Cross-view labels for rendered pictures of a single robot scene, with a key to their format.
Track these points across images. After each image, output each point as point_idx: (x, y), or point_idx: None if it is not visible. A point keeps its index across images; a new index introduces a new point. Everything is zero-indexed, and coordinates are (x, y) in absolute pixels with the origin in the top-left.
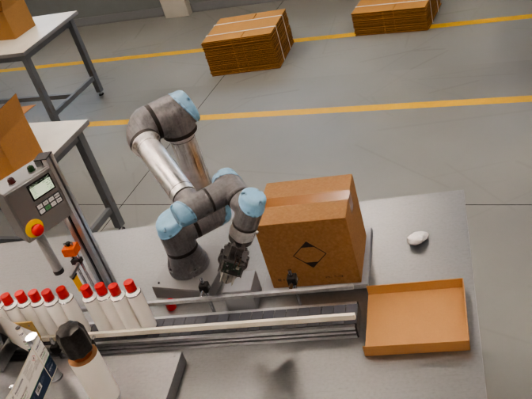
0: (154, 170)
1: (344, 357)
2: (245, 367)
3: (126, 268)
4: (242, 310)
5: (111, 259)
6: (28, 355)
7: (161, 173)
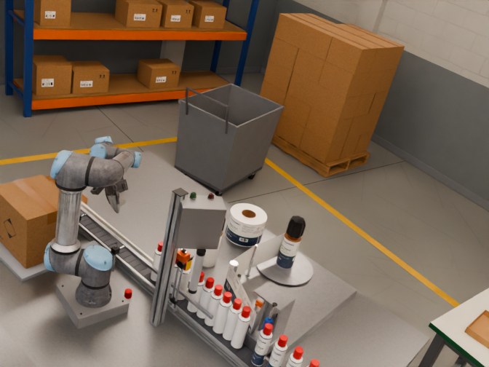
0: (127, 161)
1: (94, 209)
2: (132, 237)
3: (121, 358)
4: (105, 246)
5: None
6: (241, 254)
7: (127, 158)
